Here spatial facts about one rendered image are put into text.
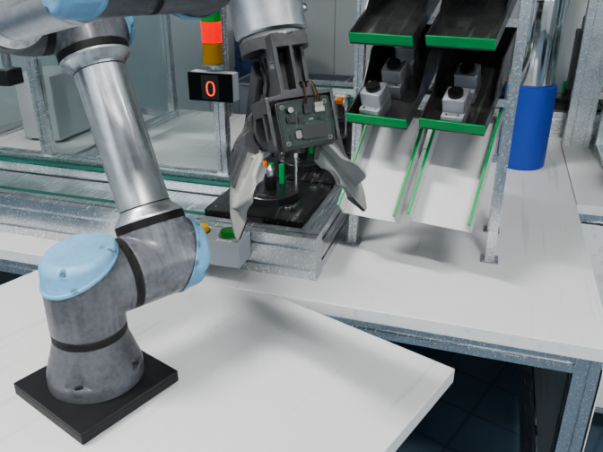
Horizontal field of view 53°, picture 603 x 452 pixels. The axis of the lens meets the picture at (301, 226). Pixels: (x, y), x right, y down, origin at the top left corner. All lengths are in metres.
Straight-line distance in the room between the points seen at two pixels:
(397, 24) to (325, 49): 4.76
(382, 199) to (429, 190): 0.10
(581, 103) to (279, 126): 1.91
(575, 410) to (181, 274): 0.80
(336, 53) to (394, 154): 4.63
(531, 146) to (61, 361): 1.58
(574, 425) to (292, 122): 0.95
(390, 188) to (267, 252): 0.30
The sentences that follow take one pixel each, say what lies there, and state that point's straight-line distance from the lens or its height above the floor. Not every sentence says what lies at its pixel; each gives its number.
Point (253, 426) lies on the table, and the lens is 0.96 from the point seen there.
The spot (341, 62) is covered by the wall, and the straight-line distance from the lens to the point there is 5.94.
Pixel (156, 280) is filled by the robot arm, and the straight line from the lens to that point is 0.97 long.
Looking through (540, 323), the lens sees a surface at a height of 0.86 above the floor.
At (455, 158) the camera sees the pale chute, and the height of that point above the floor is 1.10.
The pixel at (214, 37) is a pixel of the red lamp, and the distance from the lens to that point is 1.54.
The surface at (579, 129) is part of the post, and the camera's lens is 2.44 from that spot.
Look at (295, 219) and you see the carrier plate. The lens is 1.34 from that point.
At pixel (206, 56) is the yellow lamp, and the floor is 1.28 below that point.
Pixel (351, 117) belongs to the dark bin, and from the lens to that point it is 1.27.
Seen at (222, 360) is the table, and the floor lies 0.86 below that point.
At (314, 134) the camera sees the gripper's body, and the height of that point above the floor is 1.35.
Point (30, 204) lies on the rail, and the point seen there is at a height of 0.95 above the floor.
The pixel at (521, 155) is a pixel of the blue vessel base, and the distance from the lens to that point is 2.09.
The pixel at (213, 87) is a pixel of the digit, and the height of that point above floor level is 1.21.
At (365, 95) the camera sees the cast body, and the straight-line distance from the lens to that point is 1.25.
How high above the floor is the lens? 1.51
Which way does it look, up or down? 24 degrees down
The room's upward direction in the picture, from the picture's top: straight up
